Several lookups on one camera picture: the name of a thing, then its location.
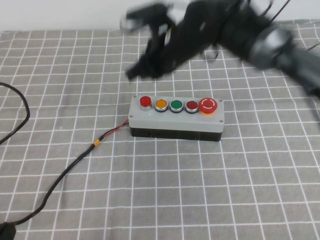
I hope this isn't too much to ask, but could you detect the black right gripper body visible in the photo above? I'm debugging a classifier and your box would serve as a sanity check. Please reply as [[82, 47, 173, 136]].
[[159, 0, 233, 68]]

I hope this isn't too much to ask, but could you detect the black power adapter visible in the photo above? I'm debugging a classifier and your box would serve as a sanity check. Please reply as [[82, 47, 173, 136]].
[[0, 221, 17, 240]]

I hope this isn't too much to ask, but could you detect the yellow flat push button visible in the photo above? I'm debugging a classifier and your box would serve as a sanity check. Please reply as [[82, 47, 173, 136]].
[[153, 98, 169, 113]]

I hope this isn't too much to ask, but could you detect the red mushroom emergency stop button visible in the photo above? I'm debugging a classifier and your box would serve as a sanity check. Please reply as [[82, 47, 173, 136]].
[[198, 97, 217, 116]]

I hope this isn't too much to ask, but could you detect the plain black power cable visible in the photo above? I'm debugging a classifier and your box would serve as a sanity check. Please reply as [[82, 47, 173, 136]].
[[0, 81, 31, 146]]

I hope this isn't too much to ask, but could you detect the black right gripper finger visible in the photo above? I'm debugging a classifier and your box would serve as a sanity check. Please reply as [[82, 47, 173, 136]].
[[149, 46, 182, 81], [125, 46, 157, 82]]

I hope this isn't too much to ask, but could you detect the red flat push button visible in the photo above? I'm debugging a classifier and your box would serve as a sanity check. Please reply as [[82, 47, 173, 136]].
[[184, 100, 200, 115]]

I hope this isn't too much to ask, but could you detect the green flat push button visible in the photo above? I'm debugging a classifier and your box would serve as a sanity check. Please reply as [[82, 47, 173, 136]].
[[169, 99, 184, 114]]

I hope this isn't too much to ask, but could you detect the black cable with yellow connector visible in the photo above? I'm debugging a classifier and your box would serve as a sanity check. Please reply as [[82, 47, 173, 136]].
[[13, 119, 130, 226]]

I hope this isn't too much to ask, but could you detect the red indicator lamp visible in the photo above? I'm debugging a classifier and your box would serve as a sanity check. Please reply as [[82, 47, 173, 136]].
[[139, 95, 153, 112]]

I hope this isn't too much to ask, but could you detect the grey black button control box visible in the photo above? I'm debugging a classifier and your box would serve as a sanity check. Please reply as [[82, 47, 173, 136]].
[[127, 95, 225, 143]]

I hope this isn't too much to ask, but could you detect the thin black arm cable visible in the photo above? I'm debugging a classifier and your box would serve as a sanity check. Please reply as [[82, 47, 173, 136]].
[[269, 0, 292, 22]]

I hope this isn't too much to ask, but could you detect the grey white-checked tablecloth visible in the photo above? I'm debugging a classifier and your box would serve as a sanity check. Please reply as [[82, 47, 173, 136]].
[[0, 19, 320, 240]]

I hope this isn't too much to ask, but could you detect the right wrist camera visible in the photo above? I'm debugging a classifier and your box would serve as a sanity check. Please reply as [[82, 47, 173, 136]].
[[119, 1, 181, 33]]

